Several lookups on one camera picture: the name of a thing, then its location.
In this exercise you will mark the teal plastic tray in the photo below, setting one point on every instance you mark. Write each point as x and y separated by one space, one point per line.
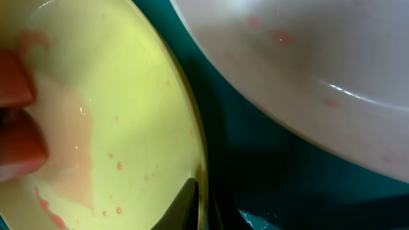
276 178

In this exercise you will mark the green scouring sponge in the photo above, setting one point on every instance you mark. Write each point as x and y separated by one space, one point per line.
22 147

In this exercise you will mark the yellow-green plate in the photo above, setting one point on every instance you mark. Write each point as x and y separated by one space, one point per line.
114 109

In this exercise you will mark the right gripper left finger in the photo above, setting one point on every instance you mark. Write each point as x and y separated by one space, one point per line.
182 214

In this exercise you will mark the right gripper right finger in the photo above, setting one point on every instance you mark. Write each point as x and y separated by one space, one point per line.
222 213

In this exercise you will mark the white plate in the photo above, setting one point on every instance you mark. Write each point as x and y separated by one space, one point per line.
333 71

